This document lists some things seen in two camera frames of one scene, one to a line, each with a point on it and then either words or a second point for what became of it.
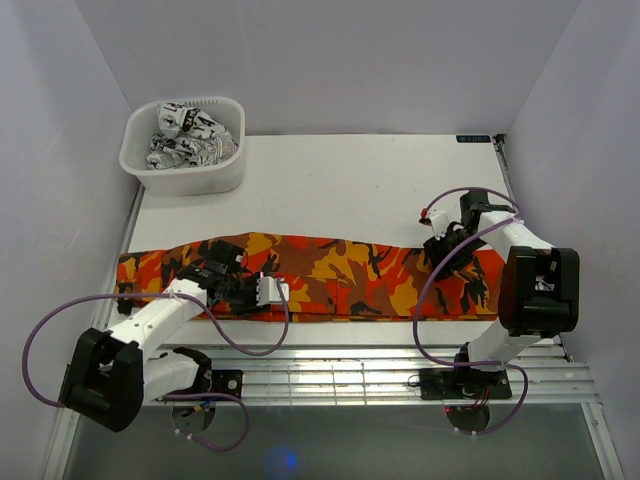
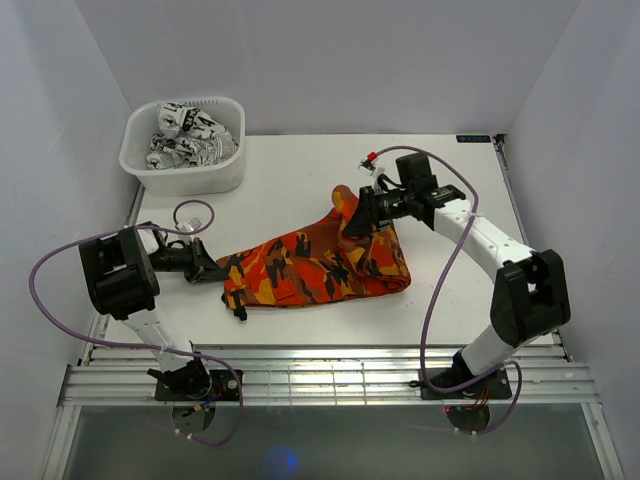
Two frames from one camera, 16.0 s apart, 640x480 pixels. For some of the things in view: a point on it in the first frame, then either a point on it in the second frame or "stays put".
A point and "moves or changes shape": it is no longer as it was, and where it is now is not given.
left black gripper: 250,307 → 203,267
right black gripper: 434,248 → 366,215
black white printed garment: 188,137 stays put
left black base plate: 226,382 stays put
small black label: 473,138 stays put
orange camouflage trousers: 335,278 moves or changes shape
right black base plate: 457,384 stays put
